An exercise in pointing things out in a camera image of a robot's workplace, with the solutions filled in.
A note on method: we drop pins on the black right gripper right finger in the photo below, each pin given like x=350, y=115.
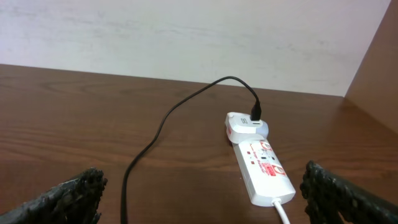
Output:
x=333, y=199

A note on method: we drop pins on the white power strip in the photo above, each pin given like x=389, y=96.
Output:
x=265, y=178

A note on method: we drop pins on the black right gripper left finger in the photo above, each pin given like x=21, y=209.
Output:
x=75, y=201

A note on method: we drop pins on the white USB charger adapter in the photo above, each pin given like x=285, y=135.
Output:
x=240, y=128

